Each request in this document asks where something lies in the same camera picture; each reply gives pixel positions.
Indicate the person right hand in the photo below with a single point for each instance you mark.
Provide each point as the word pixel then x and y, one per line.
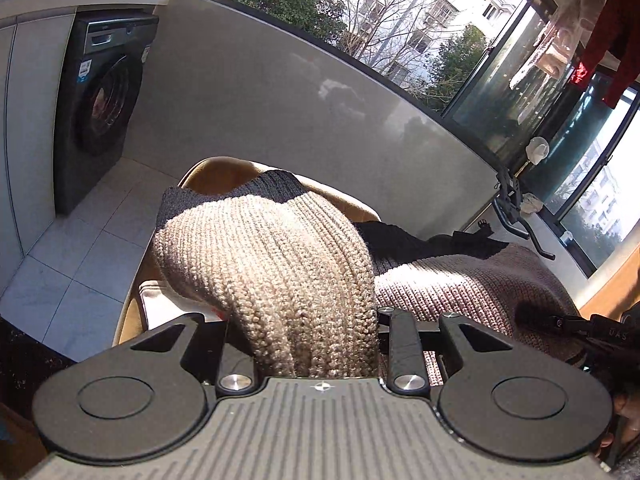
pixel 626 418

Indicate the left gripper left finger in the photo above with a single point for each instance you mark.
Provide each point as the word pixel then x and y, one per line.
pixel 234 362

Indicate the hanging red garment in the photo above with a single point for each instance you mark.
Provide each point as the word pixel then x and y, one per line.
pixel 616 30

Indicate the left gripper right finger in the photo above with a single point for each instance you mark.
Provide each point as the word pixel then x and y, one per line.
pixel 399 336

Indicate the red beige knit cardigan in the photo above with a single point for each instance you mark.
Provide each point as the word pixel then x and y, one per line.
pixel 485 281

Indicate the exercise bike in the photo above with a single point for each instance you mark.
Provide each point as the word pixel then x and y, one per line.
pixel 507 206

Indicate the black washing machine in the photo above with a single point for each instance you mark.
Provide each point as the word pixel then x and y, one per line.
pixel 100 83

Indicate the wooden chair with clothes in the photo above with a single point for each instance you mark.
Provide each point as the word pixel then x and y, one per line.
pixel 240 238

